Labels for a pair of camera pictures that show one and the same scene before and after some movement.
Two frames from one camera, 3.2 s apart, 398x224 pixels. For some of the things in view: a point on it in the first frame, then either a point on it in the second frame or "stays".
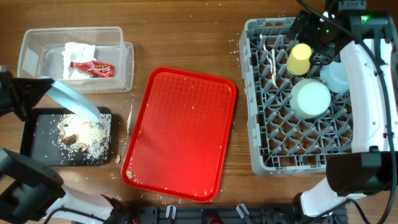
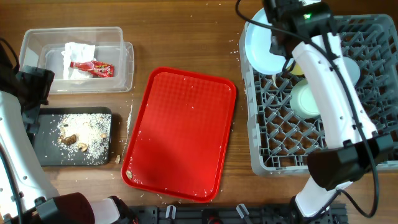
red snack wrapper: (97, 69) stays
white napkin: (78, 52) stays
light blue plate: (73, 99) -> (257, 41)
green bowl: (310, 98) stays
